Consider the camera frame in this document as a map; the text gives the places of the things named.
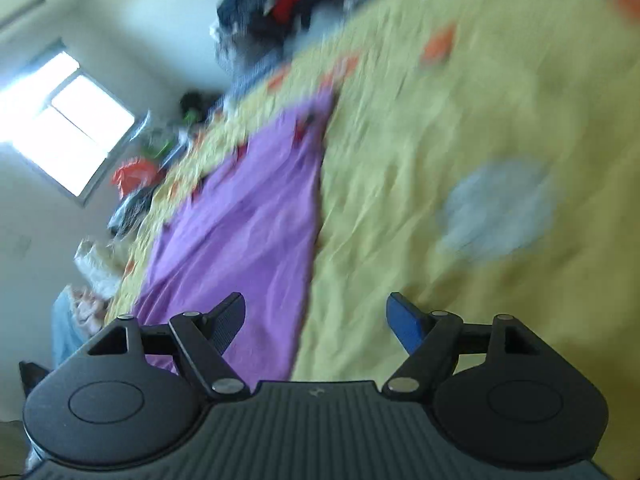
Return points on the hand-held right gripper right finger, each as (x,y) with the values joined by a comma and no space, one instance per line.
(404,324)

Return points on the light blue cloth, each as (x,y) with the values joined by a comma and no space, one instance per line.
(70,322)

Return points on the cream cloth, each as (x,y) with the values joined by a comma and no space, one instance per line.
(100,265)

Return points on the yellow blanket with orange print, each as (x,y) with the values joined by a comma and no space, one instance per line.
(450,170)

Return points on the pile of dark clothes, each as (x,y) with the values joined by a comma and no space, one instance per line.
(295,0)

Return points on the window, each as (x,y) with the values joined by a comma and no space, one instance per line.
(65,122)

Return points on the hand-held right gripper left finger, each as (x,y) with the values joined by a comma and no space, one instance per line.
(227,322)

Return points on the green item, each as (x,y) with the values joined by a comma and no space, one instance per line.
(162,144)

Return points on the orange plastic bag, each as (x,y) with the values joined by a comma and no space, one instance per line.
(134,174)

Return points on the purple small garment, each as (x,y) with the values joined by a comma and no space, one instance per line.
(250,230)

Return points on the dark bag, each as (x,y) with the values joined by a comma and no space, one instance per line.
(131,212)

